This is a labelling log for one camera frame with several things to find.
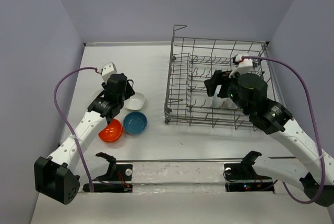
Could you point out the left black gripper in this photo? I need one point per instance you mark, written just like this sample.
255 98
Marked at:
129 91

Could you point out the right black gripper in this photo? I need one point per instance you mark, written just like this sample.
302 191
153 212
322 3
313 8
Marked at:
219 77

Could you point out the white round bowl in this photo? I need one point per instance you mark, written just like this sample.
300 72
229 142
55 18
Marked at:
216 101
97 94
231 105

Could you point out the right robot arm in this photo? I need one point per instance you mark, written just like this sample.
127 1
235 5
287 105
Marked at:
314 173

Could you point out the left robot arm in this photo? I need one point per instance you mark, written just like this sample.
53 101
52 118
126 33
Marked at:
64 172

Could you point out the white square bowl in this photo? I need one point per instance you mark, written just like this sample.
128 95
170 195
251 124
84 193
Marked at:
135 102

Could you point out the blue bowl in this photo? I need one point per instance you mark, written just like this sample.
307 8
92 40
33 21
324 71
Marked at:
135 123

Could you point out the orange bowl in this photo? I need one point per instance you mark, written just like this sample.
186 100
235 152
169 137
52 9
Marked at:
112 132

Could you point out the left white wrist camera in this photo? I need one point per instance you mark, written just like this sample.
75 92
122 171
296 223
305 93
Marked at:
107 70

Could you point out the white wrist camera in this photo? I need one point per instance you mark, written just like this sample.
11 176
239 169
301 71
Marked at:
107 70
243 64

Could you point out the grey wire dish rack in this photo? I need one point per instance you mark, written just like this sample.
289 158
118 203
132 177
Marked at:
198 76

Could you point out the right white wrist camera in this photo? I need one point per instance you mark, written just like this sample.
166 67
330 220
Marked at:
243 64

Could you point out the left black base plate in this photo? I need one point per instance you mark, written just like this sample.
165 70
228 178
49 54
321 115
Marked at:
115 178

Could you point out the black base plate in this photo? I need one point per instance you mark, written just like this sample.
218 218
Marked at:
241 177
115 178

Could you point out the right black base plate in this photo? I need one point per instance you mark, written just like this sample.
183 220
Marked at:
241 177

